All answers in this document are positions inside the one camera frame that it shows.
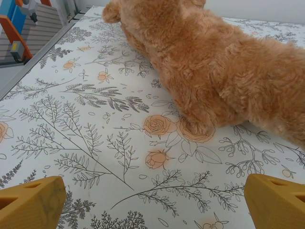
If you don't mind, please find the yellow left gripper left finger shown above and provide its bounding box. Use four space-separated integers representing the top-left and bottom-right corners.
0 176 67 229

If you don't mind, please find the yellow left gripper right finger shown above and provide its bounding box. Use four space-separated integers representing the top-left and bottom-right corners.
244 173 305 229

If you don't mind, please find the floral print table mat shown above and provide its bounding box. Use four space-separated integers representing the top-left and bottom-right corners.
0 6 305 229

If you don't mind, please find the brown plush teddy bear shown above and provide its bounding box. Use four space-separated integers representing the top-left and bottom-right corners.
102 0 305 152

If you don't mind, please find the blue orange machine wall sticker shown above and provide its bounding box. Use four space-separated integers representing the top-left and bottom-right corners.
0 0 62 69

